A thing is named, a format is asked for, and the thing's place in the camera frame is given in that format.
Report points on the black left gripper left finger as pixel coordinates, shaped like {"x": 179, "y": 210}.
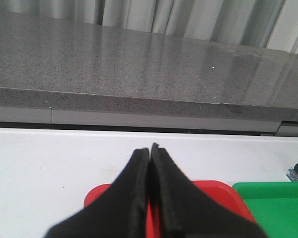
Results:
{"x": 119, "y": 212}

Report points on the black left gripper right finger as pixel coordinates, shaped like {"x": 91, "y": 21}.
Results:
{"x": 184, "y": 211}

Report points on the red plastic tray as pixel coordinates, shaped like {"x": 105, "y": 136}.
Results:
{"x": 219, "y": 192}

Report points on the green plastic tray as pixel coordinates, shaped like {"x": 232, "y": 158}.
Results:
{"x": 274, "y": 206}

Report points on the grey stone counter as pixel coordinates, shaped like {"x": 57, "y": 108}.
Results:
{"x": 55, "y": 71}

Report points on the grey pleated curtain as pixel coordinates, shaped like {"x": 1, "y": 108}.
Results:
{"x": 271, "y": 24}

